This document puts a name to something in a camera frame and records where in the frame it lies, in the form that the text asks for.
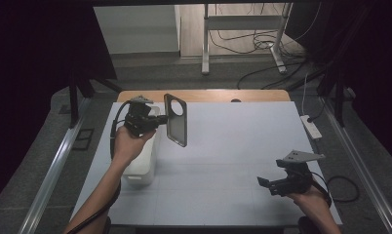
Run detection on black plug cable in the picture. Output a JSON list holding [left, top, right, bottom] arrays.
[[307, 98, 328, 124]]

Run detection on black stand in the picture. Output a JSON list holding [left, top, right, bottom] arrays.
[[316, 73, 357, 128], [68, 77, 124, 129]]

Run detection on person's left hand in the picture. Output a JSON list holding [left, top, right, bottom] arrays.
[[113, 125, 157, 164]]

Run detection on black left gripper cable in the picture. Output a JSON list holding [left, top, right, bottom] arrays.
[[66, 99, 134, 234]]

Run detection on white cable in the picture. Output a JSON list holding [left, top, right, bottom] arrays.
[[300, 72, 310, 117]]

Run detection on white plastic bin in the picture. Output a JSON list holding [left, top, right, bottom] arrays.
[[121, 105, 162, 186]]

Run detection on white metal desk frame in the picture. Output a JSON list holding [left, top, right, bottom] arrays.
[[201, 3, 294, 76]]

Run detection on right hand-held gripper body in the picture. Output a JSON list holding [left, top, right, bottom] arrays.
[[269, 149, 326, 198]]

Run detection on white power strip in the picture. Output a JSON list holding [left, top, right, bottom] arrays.
[[299, 114, 324, 141]]

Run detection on black floor cables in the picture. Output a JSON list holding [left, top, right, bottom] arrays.
[[209, 3, 324, 91]]

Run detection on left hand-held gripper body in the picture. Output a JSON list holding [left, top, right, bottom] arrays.
[[123, 95, 162, 137]]

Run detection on black chair armrest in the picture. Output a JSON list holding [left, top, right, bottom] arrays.
[[296, 215, 315, 234], [100, 215, 112, 234]]

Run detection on black curtain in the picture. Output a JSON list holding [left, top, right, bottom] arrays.
[[285, 0, 392, 161], [0, 0, 118, 209]]

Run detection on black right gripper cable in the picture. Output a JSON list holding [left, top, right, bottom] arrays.
[[310, 171, 361, 209]]

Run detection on white cabinet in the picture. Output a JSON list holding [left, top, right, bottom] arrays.
[[93, 4, 182, 55]]

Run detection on wooden table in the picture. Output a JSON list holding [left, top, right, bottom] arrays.
[[116, 89, 292, 103]]

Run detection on person's right hand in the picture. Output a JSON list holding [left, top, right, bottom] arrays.
[[286, 184, 329, 210]]

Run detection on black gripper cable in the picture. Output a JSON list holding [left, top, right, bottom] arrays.
[[310, 171, 361, 209], [66, 99, 134, 234]]

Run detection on aluminium rail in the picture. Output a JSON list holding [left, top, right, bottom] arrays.
[[18, 97, 93, 234], [319, 97, 392, 234]]

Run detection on grey phone case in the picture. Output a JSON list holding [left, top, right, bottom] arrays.
[[163, 93, 189, 148]]

